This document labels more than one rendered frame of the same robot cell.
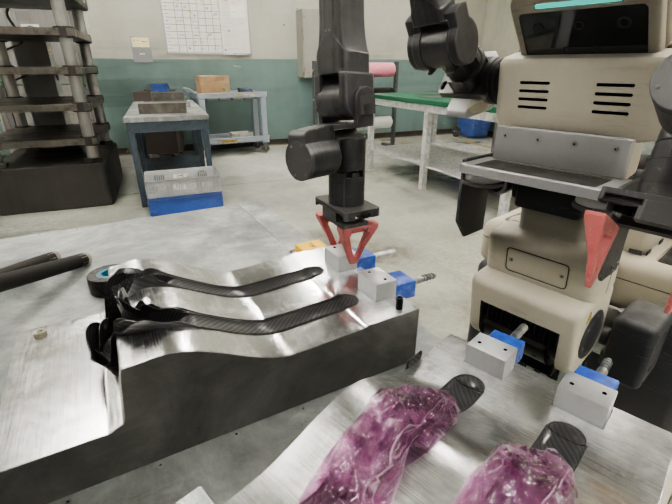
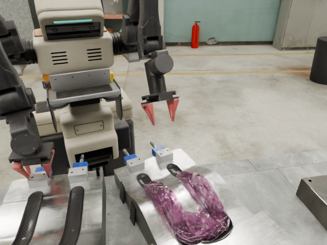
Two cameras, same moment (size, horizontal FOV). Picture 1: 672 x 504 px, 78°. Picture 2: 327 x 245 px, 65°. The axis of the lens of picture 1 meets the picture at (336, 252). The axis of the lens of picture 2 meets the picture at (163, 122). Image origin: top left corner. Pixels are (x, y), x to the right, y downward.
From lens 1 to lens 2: 48 cm
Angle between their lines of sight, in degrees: 63
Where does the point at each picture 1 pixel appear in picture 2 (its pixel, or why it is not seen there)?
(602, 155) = (101, 76)
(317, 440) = (155, 224)
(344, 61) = (16, 79)
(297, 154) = (23, 141)
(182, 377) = not seen: outside the picture
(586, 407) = (168, 156)
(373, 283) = (82, 174)
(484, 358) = (137, 166)
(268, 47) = not seen: outside the picture
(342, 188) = not seen: hidden behind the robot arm
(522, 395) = (154, 167)
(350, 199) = (40, 147)
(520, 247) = (80, 123)
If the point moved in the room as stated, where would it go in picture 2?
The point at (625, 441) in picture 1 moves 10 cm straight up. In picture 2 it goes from (178, 157) to (179, 133)
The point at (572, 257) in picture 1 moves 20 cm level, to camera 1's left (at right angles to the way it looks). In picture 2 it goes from (102, 116) to (74, 141)
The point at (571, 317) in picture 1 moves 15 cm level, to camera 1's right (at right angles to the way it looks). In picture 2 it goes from (114, 137) to (128, 121)
